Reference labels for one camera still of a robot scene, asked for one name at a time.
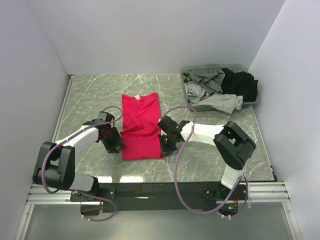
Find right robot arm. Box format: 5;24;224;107
157;116;256;200

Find grey plastic bin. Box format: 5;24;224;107
179;64;259;114

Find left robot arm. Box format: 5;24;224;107
32;111;123;201

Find black t-shirt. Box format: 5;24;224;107
221;68;259;103

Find red t-shirt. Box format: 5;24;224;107
120;92;162;161

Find light grey t-shirt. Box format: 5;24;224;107
184;82;244;114

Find aluminium rail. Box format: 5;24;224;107
26;181;290;205

